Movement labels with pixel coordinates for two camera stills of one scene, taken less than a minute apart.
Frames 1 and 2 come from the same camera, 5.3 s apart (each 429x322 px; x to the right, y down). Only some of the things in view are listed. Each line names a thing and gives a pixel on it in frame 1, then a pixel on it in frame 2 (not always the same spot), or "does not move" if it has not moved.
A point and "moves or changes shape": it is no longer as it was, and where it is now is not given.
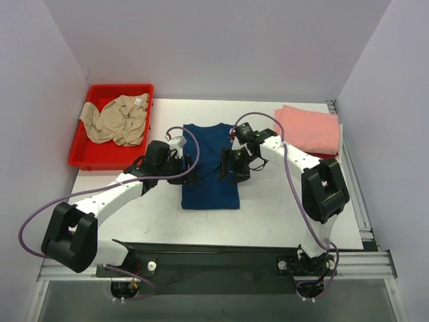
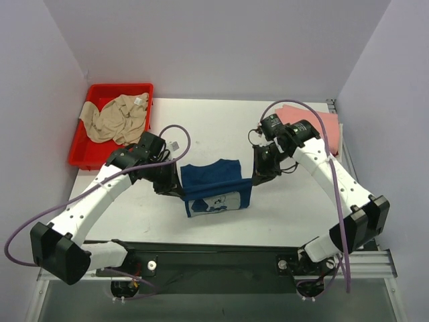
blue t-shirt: [204, 145] moves or changes shape
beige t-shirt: [122, 120] does not move
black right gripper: [234, 162] to [263, 168]
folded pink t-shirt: [314, 131] does not move
